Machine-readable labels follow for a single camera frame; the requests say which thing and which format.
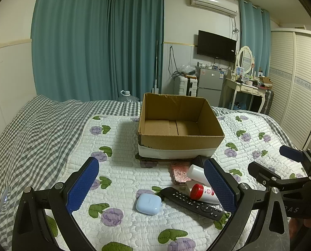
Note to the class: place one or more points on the red-capped white bottle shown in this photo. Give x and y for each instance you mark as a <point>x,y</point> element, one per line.
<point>205,192</point>

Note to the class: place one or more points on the plain white bottle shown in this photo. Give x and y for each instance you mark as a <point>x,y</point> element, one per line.
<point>197,174</point>

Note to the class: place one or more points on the white suitcase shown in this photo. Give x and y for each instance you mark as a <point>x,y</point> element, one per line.
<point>184,86</point>

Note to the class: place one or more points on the narrow teal curtain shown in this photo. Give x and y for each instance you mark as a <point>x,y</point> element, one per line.
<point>254,36</point>

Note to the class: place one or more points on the white oval vanity mirror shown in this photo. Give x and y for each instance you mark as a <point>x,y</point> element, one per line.
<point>245,58</point>

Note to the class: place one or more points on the small photo frame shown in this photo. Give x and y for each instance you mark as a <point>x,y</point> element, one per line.
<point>240,70</point>

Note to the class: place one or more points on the clear water jug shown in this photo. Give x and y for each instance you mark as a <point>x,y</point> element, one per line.
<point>128,97</point>

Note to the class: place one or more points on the black wall television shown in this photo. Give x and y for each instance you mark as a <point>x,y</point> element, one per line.
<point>215,45</point>

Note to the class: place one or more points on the white flat mop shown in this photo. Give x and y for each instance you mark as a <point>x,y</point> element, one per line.
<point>156,65</point>

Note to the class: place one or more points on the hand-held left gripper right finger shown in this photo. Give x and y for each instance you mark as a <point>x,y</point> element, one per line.
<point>219,185</point>

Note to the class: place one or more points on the light blue earbud case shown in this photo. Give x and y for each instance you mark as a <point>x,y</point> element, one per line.
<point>148,204</point>

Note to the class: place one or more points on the brown cardboard box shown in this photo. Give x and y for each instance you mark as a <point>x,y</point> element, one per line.
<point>176,143</point>

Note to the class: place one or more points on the white air conditioner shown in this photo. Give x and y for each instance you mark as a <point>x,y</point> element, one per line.
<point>213,2</point>

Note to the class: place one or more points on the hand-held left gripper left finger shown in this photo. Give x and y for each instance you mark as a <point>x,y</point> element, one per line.
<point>83,185</point>

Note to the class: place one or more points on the black remote control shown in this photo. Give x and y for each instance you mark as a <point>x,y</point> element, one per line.
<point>186,201</point>

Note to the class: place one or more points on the black box-shaped device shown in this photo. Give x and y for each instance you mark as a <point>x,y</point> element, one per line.
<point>200,160</point>

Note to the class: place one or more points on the white dressing table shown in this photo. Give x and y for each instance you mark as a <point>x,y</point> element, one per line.
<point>243,87</point>

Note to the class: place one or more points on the clear plastic bag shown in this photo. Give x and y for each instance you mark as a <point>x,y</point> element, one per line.
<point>186,69</point>

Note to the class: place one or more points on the blue basket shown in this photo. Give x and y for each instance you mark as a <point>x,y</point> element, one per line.
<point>239,106</point>

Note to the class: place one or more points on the grey small fridge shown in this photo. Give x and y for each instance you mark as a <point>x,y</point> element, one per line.
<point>210,83</point>

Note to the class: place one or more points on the pink patterned phone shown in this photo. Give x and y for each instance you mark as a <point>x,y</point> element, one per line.
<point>179,174</point>

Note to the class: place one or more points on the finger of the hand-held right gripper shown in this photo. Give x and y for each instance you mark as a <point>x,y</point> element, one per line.
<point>291,153</point>
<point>262,174</point>

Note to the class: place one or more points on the floral quilted bed cover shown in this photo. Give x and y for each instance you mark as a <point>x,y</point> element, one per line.
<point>124,162</point>

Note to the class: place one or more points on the dark suitcase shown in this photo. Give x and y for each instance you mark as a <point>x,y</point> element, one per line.
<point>269,99</point>

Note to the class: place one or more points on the white louvred wardrobe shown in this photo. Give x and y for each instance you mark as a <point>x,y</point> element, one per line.
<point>294,83</point>

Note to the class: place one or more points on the small open cardboard box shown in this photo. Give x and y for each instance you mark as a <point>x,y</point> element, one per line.
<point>265,81</point>

